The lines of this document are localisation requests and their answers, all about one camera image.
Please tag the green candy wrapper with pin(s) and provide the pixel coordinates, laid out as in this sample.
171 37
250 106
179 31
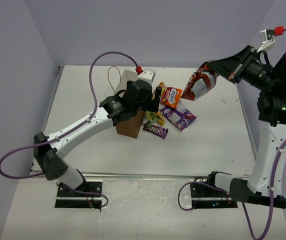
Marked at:
150 117

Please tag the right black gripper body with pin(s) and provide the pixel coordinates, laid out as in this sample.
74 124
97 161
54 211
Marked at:
252 71

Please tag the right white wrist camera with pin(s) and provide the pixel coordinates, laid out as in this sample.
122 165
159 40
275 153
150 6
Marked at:
268 38

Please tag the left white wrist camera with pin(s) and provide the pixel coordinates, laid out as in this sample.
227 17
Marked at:
147 75

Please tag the yellow M&M's packet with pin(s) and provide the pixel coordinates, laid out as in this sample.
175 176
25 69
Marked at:
160 118

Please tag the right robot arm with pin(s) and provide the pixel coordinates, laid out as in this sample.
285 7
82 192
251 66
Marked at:
264 185

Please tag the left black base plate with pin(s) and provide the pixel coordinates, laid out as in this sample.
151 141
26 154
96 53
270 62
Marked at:
68 199

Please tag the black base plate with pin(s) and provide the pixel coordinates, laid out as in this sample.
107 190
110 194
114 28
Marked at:
68 199
203 197

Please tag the brown M&M's packet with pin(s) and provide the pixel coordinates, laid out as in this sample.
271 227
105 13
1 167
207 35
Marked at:
156 130

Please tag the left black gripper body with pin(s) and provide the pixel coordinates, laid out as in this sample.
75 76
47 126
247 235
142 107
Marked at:
154 99

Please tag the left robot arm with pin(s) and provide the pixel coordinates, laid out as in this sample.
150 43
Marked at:
50 150

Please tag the red Doritos chip bag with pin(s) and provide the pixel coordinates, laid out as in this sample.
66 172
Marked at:
200 83

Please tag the purple white candy bag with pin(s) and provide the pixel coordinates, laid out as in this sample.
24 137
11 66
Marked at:
180 116

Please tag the orange Fox's candy bag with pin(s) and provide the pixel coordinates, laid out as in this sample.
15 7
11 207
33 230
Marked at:
170 96

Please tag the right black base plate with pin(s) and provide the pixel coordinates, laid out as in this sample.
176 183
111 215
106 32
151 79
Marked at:
203 197

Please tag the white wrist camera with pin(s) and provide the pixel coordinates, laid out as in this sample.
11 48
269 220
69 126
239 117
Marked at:
268 38
147 75

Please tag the brown paper bag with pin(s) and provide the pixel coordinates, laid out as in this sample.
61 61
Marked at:
118 80

